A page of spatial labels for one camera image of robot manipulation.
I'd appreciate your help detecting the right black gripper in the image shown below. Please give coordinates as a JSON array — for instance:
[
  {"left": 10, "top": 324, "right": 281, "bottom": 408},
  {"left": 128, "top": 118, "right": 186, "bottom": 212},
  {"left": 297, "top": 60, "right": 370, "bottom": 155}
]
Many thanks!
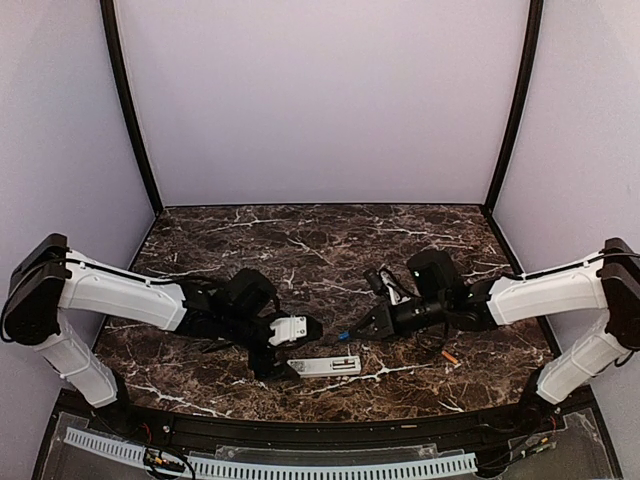
[{"left": 349, "top": 293, "right": 449, "bottom": 343}]

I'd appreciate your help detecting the white remote control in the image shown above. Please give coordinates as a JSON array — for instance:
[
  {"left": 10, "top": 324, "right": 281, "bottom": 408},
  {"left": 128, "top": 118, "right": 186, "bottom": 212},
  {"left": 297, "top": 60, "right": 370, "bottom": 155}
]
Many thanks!
[{"left": 287, "top": 356, "right": 361, "bottom": 378}]

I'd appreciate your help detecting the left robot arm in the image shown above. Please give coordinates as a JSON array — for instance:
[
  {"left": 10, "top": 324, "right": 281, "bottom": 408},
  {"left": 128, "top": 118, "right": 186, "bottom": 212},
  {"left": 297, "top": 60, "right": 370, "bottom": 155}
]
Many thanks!
[{"left": 1, "top": 233, "right": 311, "bottom": 436}]

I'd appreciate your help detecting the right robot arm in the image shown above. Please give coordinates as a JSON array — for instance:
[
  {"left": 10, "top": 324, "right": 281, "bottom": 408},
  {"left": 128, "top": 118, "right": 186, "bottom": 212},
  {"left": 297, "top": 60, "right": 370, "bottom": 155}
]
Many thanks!
[{"left": 339, "top": 238, "right": 639, "bottom": 434}]

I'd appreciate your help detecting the orange battery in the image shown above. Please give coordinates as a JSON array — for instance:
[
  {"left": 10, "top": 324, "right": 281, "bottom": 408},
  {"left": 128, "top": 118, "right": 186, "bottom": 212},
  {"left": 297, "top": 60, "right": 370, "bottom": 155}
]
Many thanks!
[{"left": 441, "top": 351, "right": 459, "bottom": 365}]

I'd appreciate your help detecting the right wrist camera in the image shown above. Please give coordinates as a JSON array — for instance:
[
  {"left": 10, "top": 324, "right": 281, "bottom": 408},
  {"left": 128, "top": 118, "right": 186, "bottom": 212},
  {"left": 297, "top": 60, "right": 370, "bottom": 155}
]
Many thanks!
[{"left": 363, "top": 267, "right": 415, "bottom": 305}]

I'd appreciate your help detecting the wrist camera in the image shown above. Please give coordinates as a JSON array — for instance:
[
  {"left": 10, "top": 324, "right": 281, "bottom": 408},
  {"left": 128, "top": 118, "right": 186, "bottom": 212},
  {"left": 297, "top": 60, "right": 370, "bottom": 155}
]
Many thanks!
[
  {"left": 269, "top": 315, "right": 323, "bottom": 347},
  {"left": 363, "top": 267, "right": 415, "bottom": 305}
]

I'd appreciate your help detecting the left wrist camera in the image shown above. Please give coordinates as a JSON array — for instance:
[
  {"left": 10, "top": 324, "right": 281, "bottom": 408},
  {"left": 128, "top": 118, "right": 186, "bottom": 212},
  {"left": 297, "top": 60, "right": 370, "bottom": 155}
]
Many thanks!
[{"left": 269, "top": 315, "right": 323, "bottom": 347}]

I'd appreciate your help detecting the black front rail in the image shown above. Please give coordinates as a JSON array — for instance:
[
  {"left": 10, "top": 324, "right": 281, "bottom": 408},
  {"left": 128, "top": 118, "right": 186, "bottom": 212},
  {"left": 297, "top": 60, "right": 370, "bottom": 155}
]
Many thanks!
[{"left": 59, "top": 389, "right": 596, "bottom": 454}]

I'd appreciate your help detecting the white slotted cable duct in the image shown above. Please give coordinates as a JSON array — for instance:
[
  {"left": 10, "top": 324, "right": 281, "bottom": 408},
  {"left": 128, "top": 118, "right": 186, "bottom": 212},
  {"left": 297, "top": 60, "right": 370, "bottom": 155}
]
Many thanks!
[{"left": 63, "top": 427, "right": 477, "bottom": 479}]

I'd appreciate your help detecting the right black frame post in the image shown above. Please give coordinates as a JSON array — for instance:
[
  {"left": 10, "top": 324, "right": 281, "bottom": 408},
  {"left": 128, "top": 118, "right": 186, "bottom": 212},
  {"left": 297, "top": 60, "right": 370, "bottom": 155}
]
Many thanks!
[{"left": 483, "top": 0, "right": 544, "bottom": 217}]

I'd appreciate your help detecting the black frame post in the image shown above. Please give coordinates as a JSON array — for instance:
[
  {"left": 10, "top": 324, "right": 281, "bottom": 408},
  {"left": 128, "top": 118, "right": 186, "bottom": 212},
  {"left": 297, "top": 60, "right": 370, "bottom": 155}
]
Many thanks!
[
  {"left": 483, "top": 0, "right": 544, "bottom": 217},
  {"left": 99, "top": 0, "right": 164, "bottom": 216}
]

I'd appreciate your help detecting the left black frame post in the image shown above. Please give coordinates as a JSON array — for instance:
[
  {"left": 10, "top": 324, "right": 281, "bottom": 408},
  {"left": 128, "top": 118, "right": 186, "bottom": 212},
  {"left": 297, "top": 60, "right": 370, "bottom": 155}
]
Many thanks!
[{"left": 99, "top": 0, "right": 164, "bottom": 216}]

